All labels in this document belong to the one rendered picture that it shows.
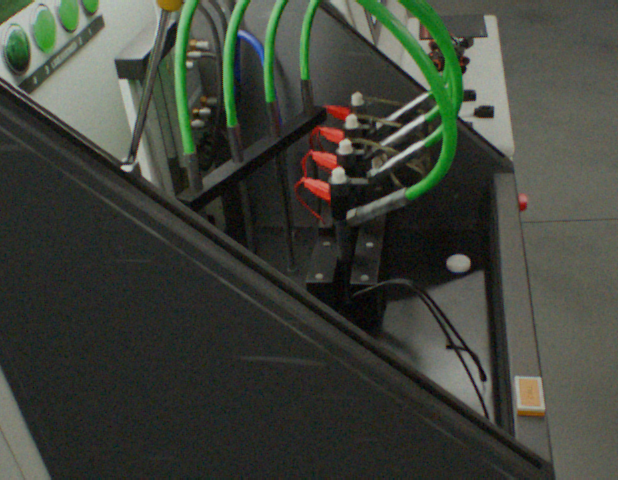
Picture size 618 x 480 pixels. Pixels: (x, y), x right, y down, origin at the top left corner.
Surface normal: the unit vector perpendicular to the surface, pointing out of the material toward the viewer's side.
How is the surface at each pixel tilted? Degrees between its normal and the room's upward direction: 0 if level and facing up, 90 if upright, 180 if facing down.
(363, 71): 90
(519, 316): 0
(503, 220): 0
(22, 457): 90
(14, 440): 90
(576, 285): 0
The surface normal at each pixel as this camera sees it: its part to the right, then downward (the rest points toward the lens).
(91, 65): 0.98, 0.02
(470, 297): -0.09, -0.82
